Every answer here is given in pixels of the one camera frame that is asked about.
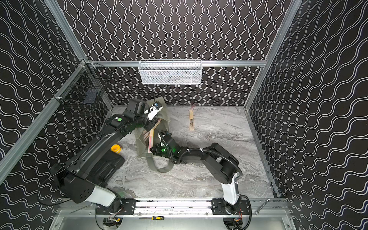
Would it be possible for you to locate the folding fan with pink paper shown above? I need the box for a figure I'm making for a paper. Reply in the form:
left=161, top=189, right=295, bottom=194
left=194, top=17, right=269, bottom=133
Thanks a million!
left=148, top=119, right=161, bottom=153

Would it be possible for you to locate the olive green tote bag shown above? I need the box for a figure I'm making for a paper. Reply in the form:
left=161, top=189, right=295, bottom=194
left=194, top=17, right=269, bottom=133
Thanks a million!
left=134, top=96, right=174, bottom=173

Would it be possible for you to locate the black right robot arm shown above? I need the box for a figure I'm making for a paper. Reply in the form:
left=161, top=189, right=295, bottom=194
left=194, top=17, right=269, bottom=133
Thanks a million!
left=149, top=130, right=243, bottom=215

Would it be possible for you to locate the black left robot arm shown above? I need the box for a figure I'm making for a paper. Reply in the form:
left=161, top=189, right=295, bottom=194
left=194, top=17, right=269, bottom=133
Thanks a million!
left=50, top=99, right=163, bottom=213

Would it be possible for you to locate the yellow tape roll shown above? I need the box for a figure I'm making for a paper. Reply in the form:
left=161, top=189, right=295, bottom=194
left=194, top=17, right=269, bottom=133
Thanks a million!
left=110, top=144, right=122, bottom=153

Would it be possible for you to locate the horizontal aluminium back bar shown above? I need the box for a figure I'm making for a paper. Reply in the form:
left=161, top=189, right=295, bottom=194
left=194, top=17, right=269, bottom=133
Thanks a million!
left=87, top=59, right=266, bottom=68

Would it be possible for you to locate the left aluminium side bar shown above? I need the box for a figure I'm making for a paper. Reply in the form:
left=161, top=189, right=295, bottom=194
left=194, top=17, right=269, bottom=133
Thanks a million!
left=1, top=64, right=86, bottom=183

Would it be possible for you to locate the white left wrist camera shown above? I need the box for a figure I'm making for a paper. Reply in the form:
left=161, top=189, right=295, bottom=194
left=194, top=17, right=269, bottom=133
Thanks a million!
left=144, top=102, right=163, bottom=121

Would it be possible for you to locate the white wire mesh basket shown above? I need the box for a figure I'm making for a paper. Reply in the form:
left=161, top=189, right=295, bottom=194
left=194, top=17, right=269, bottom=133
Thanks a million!
left=138, top=65, right=203, bottom=85

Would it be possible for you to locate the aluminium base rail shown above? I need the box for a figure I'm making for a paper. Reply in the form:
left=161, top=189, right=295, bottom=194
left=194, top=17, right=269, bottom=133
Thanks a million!
left=96, top=197, right=289, bottom=218

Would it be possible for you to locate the black wire mesh basket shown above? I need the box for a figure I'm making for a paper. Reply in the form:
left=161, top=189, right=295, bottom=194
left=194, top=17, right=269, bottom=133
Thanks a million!
left=54, top=61, right=113, bottom=114

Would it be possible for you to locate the yellow handled screwdriver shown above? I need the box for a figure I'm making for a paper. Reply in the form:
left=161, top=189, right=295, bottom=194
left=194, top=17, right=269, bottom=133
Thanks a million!
left=139, top=216, right=165, bottom=220

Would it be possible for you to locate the aluminium corner frame post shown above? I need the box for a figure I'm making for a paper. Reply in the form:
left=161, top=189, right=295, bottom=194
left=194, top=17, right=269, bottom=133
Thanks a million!
left=44, top=0, right=88, bottom=61

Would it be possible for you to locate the right aluminium frame post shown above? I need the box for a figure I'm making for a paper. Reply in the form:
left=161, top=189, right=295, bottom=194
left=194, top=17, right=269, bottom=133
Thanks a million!
left=244, top=0, right=302, bottom=110

